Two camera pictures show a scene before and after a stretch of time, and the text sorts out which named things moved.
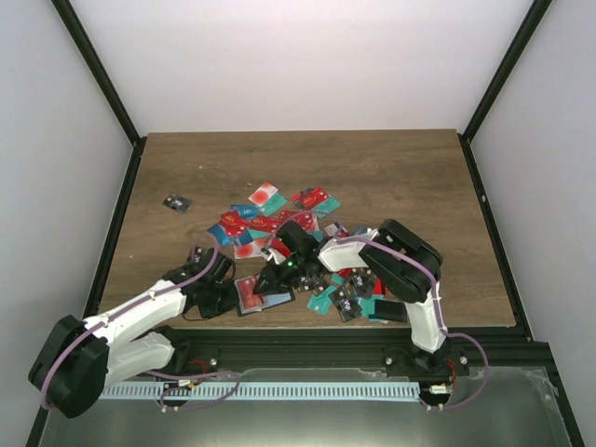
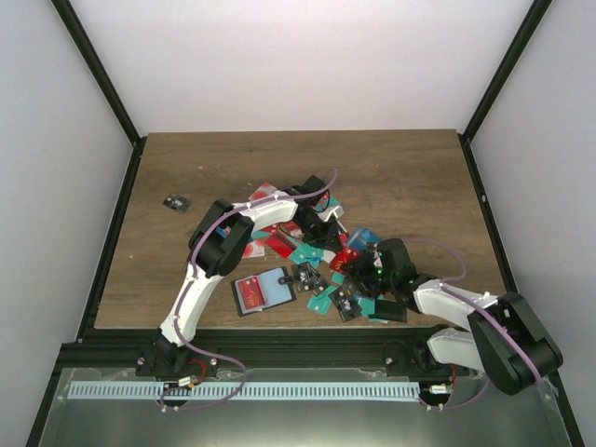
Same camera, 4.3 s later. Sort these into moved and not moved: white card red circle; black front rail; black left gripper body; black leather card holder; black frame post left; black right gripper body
Moved: black left gripper body; black right gripper body
Not moved: white card red circle; black frame post left; black front rail; black leather card holder
